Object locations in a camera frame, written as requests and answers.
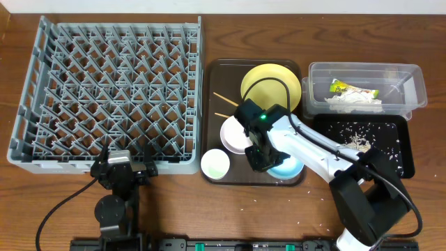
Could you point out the light blue bowl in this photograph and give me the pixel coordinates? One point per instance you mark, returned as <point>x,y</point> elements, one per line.
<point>290,168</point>

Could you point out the black tray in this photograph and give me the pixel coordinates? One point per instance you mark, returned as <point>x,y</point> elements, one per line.
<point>387,133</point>

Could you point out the green snack wrapper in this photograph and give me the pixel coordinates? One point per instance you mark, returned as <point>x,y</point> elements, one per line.
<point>338,86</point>

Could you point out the clear plastic waste bin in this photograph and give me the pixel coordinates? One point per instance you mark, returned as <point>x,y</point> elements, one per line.
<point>401,86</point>

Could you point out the crumpled white tissue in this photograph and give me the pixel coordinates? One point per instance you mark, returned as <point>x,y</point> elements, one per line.
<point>349,102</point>

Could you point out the rice pile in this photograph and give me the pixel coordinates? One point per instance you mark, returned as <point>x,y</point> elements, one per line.
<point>358,143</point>

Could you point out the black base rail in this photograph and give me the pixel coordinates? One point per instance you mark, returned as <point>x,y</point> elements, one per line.
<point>176,244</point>

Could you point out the white green cup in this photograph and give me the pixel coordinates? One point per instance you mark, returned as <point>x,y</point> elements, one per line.
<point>215,164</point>

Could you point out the dark brown serving tray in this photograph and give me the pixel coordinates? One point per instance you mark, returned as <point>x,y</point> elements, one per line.
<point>224,77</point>

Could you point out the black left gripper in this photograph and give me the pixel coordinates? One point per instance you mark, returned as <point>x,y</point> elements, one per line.
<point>125,169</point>

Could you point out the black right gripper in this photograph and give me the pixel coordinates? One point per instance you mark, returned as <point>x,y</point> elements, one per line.
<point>259,166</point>

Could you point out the white pink bowl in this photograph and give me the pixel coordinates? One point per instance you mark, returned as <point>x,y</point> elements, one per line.
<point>233,137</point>

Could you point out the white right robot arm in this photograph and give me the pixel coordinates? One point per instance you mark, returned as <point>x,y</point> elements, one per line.
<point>369,195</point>

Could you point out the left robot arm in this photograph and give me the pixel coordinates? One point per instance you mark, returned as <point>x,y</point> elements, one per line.
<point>118,212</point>

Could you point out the grey plastic dish rack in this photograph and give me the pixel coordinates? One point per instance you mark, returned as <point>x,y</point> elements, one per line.
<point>133,87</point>

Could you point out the yellow plate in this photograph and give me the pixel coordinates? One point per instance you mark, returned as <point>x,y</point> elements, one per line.
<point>260,86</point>

